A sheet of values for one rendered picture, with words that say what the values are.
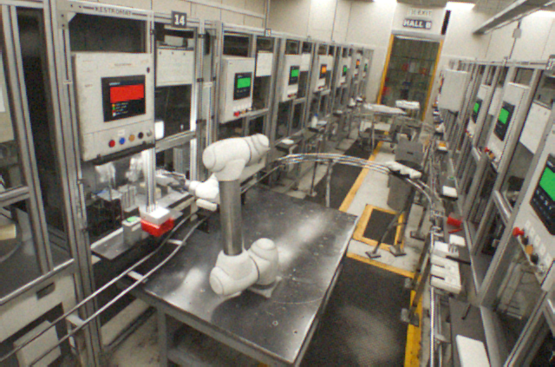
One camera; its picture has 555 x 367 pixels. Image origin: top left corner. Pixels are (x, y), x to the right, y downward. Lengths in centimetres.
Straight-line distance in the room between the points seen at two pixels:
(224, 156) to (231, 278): 59
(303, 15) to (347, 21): 135
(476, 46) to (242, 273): 892
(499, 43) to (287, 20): 570
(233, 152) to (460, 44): 875
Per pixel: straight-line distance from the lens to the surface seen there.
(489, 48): 987
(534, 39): 1006
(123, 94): 167
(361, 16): 1000
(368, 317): 289
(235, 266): 162
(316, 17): 1032
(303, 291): 193
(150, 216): 187
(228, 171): 145
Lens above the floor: 195
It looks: 20 degrees down
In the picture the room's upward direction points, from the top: 7 degrees clockwise
